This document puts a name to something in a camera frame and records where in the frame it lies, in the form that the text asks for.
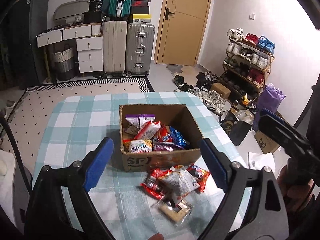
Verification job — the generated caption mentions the purple snack packet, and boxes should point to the purple snack packet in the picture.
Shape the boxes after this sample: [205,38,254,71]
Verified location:
[125,114,156,129]

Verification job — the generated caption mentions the beige suitcase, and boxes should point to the beige suitcase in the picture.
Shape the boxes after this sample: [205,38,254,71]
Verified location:
[103,21,127,76]

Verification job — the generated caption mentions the white red chip bag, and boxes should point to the white red chip bag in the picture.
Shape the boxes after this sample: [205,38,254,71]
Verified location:
[158,165,200,206]

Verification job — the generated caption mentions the left hand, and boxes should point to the left hand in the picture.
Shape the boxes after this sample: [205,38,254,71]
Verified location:
[148,233,164,240]

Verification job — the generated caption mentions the SF Express cardboard box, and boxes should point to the SF Express cardboard box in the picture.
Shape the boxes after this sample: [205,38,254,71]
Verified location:
[119,104,203,172]

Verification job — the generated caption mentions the white drawer cabinet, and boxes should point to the white drawer cabinet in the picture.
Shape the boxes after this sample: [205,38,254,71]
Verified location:
[36,23,104,74]

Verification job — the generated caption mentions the red barcode snack bag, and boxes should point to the red barcode snack bag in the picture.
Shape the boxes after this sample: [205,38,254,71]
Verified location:
[140,168,172,200]

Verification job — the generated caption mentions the small brown cardboard box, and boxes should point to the small brown cardboard box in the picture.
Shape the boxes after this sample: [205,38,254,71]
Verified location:
[210,83,231,100]

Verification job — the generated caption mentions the striped laundry basket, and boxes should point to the striped laundry basket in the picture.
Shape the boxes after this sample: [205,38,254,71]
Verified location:
[53,43,76,81]

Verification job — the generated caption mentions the silver suitcase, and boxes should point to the silver suitcase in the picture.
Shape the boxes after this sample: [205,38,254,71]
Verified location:
[125,22,155,75]

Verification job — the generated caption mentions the wooden shoe rack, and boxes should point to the wooden shoe rack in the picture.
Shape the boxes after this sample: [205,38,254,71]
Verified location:
[219,28,276,107]

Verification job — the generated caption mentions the purple paper bag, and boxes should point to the purple paper bag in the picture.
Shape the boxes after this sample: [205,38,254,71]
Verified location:
[253,83,286,132]

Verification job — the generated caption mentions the red chocolate pie packet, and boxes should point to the red chocolate pie packet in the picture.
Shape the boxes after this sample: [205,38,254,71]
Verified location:
[187,163,210,193]

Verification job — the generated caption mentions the blue Oreo snack packet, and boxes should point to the blue Oreo snack packet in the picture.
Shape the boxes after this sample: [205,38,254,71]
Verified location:
[169,126,189,148]

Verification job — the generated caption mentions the wooden door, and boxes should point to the wooden door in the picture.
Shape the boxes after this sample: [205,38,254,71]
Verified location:
[154,0,211,66]

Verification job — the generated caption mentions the right hand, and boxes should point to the right hand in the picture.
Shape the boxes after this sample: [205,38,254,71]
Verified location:
[277,165,313,213]

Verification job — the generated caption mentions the clear cracker packet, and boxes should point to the clear cracker packet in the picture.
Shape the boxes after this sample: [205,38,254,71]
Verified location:
[152,198,194,225]

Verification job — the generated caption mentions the black paper bag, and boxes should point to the black paper bag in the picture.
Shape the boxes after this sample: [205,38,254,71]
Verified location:
[219,111,252,146]

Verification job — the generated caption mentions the white grey sneakers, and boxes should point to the white grey sneakers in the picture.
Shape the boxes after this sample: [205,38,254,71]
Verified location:
[194,87,225,115]

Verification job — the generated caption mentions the black cabinet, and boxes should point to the black cabinet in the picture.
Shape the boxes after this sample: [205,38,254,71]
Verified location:
[1,0,49,89]

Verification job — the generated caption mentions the stacked shoe boxes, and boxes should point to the stacked shoe boxes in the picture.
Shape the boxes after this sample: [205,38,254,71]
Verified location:
[130,0,151,23]

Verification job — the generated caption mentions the dotted beige rug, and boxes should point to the dotted beige rug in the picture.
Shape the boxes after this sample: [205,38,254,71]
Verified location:
[8,76,154,172]

